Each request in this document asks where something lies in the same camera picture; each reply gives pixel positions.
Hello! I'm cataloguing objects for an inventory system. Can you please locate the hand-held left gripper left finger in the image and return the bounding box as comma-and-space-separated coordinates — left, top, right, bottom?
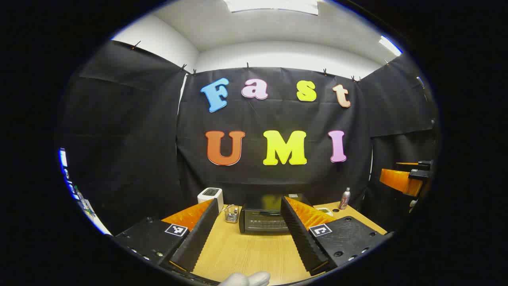
113, 198, 220, 274

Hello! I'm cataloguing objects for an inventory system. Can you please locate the black electric oven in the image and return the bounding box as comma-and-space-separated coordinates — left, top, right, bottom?
239, 193, 314, 235

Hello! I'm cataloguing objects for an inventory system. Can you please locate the metal wire basket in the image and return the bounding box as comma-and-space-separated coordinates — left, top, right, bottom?
224, 205, 240, 224

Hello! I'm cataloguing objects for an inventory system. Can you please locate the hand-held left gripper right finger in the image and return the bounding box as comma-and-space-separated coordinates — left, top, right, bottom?
281, 195, 394, 276

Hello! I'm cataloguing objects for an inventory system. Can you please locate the large ceiling light panel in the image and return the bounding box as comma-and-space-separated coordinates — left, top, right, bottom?
223, 0, 319, 15

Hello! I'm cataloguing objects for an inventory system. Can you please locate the white toaster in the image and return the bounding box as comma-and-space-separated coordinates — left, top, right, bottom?
197, 187, 224, 213

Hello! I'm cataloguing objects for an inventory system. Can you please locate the white shelf with clutter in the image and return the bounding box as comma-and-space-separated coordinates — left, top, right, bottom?
59, 148, 112, 236

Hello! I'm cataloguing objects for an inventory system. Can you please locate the small ceiling light panel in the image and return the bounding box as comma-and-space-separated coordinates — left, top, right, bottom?
379, 35, 402, 56

